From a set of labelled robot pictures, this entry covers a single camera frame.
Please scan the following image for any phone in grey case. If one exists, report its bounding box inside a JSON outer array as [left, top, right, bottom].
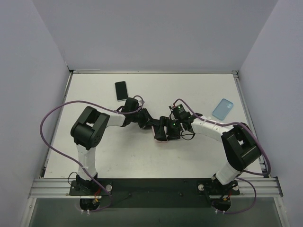
[[115, 81, 128, 101]]

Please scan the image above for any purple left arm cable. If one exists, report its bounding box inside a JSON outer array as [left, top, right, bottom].
[[39, 95, 145, 212]]

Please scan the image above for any light blue phone case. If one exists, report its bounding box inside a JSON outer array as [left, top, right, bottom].
[[212, 98, 233, 121]]

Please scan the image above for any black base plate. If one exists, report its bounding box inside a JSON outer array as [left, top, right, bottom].
[[80, 179, 231, 209]]

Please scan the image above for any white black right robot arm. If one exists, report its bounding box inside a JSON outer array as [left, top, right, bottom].
[[152, 104, 261, 186]]

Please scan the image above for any phone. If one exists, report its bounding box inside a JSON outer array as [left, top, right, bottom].
[[153, 125, 169, 144], [115, 81, 128, 101]]

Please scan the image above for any aluminium front rail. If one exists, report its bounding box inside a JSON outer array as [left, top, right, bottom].
[[29, 178, 283, 198]]

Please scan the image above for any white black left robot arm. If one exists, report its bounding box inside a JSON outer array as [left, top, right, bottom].
[[71, 97, 167, 195]]

